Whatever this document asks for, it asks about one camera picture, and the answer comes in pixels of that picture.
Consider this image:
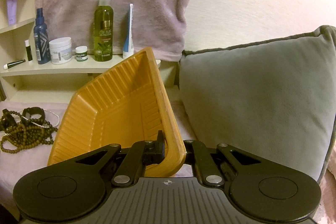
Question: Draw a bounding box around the black white lip balm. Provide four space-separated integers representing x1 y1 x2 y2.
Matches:
25 40 33 63

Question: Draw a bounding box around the small green lidded jar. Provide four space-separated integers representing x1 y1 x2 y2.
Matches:
75 46 88 62

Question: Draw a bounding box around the purple tube on shelf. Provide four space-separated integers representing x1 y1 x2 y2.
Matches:
6 0 18 26

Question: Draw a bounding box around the cream wooden shelf unit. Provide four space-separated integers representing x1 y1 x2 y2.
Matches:
0 0 180 103

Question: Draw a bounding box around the lying dark green tube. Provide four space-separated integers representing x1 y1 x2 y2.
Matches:
3 59 26 71

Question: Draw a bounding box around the silver chain necklace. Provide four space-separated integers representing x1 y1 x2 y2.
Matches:
31 109 61 129

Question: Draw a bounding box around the mauve fleece blanket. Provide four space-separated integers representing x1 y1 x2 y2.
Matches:
1 101 197 220

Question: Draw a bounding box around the dark blue spray bottle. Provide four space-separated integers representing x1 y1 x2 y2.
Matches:
34 8 51 65

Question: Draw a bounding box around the green olive spray bottle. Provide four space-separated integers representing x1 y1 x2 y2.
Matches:
93 0 114 62

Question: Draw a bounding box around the white cream jar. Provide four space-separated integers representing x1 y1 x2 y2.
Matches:
49 37 72 65

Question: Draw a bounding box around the black bracelet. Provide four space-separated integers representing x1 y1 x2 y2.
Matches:
22 106 45 123

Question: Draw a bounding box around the orange plastic ribbed tray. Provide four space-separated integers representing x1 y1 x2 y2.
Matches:
48 47 186 177

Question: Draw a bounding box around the grey cushion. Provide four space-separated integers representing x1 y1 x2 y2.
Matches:
179 26 335 181

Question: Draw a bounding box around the blue white tube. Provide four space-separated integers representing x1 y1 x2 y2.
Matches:
122 3 134 59

